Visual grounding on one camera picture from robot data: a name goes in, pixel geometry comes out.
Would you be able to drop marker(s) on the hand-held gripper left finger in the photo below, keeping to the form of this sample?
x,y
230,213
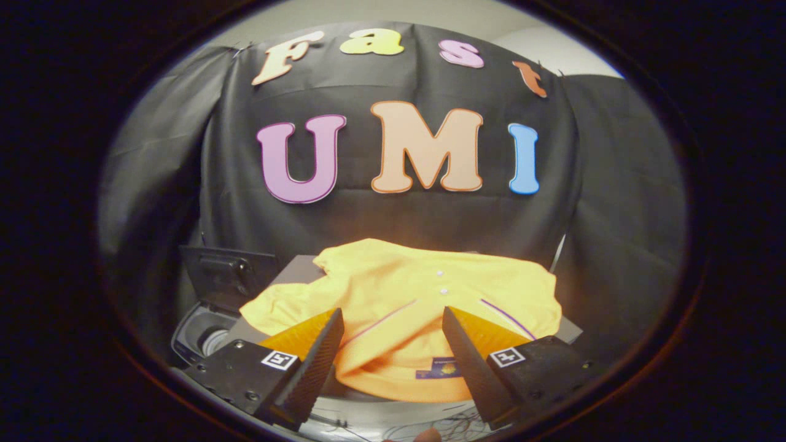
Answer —
x,y
316,365

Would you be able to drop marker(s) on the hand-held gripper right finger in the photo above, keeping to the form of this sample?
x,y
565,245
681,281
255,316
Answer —
x,y
476,368

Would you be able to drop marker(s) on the orange polo shirt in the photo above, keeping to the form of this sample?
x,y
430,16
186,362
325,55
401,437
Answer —
x,y
399,294

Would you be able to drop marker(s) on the black backdrop cloth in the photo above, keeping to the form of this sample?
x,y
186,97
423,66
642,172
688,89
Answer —
x,y
381,215

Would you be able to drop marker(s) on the cream cabinet with grey frame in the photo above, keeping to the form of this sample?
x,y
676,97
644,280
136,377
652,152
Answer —
x,y
301,270

